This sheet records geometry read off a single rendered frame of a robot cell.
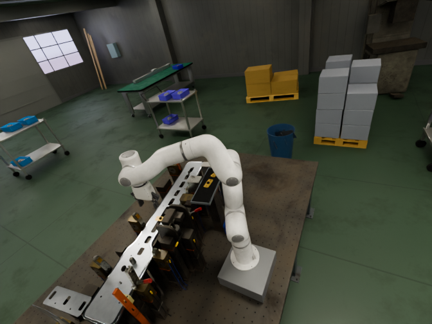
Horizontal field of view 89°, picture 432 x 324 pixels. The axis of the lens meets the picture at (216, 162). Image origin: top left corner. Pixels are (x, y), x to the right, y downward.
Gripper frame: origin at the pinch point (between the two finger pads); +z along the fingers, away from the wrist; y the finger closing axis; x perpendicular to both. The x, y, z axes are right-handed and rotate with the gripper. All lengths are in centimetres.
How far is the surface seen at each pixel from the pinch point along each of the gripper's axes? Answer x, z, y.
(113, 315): 39, 41, 11
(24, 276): 7, 151, 224
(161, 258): 9.8, 32.4, -3.2
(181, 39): -781, -18, 339
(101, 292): 31, 42, 26
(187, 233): -7.9, 30.3, -12.1
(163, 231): -2.4, 24.8, 0.0
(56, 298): 40, 43, 52
